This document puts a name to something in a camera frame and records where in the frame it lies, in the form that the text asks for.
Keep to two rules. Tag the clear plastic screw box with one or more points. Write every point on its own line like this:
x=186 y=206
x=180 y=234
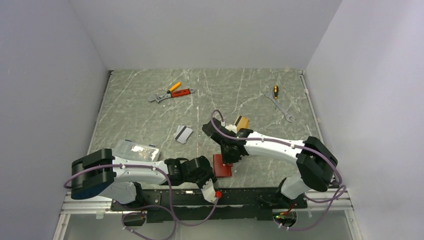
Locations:
x=133 y=151

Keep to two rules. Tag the silver open end wrench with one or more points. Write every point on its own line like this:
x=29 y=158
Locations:
x=289 y=117

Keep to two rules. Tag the red handled adjustable wrench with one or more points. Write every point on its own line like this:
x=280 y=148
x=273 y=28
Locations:
x=174 y=94

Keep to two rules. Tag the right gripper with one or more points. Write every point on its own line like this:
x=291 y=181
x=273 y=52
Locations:
x=227 y=159

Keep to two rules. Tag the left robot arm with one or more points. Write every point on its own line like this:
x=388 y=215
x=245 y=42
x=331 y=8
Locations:
x=103 y=174

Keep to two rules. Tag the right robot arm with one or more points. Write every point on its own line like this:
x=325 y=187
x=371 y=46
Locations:
x=316 y=166

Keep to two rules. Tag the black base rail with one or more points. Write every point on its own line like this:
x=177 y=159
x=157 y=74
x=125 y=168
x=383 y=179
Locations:
x=259 y=203

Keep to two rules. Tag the red leather card holder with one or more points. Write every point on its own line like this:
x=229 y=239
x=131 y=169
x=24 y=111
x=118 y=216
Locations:
x=221 y=169

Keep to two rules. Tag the aluminium frame rail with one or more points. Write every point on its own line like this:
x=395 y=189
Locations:
x=99 y=206

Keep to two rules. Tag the silver credit card stack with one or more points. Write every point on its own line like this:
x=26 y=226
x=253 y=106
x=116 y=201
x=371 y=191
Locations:
x=182 y=134

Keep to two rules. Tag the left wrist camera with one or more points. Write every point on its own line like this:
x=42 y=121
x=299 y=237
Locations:
x=209 y=193

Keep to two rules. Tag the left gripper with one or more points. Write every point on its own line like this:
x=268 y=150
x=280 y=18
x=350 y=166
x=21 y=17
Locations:
x=210 y=174

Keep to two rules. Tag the orange black screwdriver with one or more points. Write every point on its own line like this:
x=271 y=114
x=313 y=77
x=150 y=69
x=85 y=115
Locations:
x=275 y=92

